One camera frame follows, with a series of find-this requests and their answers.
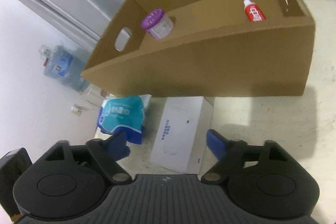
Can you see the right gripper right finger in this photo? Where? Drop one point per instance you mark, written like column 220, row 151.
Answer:
column 233, row 154

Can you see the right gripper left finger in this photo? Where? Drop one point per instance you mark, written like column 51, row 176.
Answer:
column 97, row 154

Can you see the purple lid air freshener jar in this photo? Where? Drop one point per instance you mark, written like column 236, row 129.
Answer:
column 158, row 24

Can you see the red toothpaste tube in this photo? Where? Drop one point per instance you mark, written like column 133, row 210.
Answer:
column 253, row 12

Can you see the blue wet wipes pack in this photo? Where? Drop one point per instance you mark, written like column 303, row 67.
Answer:
column 124, row 113

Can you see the white flat box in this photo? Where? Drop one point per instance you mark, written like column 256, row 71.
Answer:
column 181, row 137

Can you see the white water dispenser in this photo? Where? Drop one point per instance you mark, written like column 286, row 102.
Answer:
column 94, row 96

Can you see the blue water jug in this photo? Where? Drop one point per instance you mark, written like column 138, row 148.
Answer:
column 64, row 67

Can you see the brown cardboard box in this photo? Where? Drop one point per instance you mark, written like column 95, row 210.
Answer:
column 213, row 50

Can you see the white wall socket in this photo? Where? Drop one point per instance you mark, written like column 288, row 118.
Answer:
column 77, row 110

